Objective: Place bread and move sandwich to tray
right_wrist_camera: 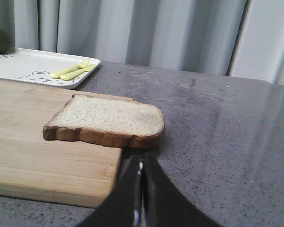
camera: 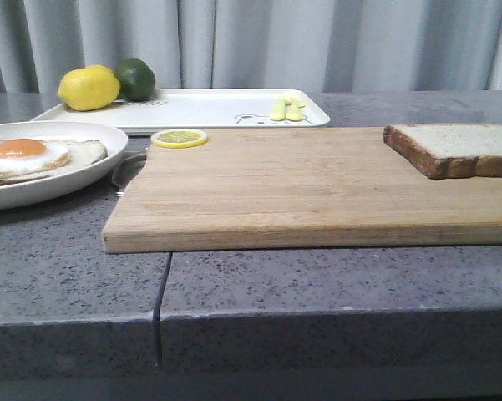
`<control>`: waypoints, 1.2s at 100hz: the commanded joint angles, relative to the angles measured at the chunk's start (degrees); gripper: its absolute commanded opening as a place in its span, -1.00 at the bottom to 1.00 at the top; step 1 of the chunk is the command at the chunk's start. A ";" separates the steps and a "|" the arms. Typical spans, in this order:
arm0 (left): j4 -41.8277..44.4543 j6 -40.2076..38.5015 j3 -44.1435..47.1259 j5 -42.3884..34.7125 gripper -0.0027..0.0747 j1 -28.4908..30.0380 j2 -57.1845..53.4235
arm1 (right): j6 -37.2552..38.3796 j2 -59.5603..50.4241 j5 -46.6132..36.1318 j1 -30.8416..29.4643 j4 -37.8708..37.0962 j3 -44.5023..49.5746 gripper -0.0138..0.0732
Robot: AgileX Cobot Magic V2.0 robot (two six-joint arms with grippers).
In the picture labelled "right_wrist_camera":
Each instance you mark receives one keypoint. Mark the white bread slice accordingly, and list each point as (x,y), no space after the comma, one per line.
(106,122)

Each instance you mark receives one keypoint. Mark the white bear tray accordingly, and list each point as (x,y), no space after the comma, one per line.
(34,66)

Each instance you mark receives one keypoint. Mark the yellow plastic fork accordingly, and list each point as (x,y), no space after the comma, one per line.
(57,74)

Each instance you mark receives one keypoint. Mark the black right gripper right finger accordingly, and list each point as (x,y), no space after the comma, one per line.
(165,205)

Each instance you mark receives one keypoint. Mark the grey curtain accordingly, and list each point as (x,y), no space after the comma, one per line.
(237,38)

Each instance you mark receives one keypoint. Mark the yellow plastic knife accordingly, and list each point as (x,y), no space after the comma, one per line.
(73,74)

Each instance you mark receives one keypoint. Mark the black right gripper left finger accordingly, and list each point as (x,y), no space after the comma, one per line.
(122,208)

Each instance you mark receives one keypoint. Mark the wooden cutting board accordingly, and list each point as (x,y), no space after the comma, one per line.
(74,173)

